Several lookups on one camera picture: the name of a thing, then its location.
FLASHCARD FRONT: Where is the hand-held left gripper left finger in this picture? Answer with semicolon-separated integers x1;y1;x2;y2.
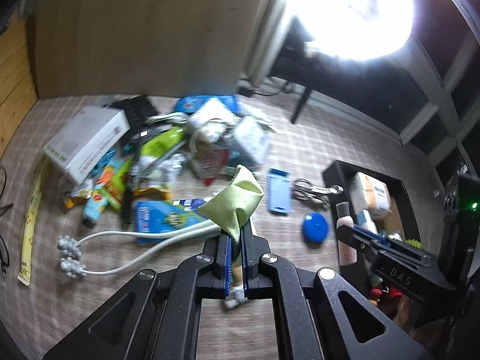
43;229;231;360

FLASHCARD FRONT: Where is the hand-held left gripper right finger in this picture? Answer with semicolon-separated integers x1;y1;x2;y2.
242;217;432;360

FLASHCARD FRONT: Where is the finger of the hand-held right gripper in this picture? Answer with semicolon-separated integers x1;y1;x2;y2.
354;224;426;261
335;224;379;271

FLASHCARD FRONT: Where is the pink bottle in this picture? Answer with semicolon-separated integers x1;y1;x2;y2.
335;202;359;265

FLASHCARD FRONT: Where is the white orange box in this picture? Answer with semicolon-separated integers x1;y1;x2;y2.
349;172;392;220

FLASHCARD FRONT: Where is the green cloth pouch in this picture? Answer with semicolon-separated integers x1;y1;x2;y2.
197;165;264;312

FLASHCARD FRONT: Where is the black tray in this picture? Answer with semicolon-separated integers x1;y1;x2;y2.
322;159;451;331

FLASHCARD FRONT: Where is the blue round disc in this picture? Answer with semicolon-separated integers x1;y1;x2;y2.
302;212;329;248

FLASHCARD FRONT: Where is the blue cartoon packet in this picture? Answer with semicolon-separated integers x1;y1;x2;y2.
133;197;222;244

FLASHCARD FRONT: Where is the blue flat holder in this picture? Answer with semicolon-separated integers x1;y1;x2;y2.
267;169;291;215

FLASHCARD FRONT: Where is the red white packet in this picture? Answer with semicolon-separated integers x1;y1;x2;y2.
189;144;230;181

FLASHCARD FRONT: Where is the small white box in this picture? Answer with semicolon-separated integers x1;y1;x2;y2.
230;116;271;166

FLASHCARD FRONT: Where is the green white tube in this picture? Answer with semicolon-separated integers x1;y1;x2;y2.
139;125;186;166

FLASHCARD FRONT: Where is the black tripod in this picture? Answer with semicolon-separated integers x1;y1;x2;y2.
270;19;323;124

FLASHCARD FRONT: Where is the white pouch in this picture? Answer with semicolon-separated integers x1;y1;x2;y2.
187;97;241;143

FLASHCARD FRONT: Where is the white ball massager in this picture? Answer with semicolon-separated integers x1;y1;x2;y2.
56;217;256;280

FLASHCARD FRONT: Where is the black flat device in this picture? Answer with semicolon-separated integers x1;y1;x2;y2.
103;95;160;128

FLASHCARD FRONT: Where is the large white box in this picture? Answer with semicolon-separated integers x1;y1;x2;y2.
43;106;131;186

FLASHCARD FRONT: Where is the yellow paper strip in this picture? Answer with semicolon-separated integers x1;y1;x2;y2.
17;157;53;287

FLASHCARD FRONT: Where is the light wood cabinet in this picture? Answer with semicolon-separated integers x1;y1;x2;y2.
34;0;278;100

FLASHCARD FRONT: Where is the wooden board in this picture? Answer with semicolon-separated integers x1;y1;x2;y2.
0;19;40;158

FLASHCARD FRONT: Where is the ring light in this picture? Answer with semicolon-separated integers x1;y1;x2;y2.
277;0;415;61

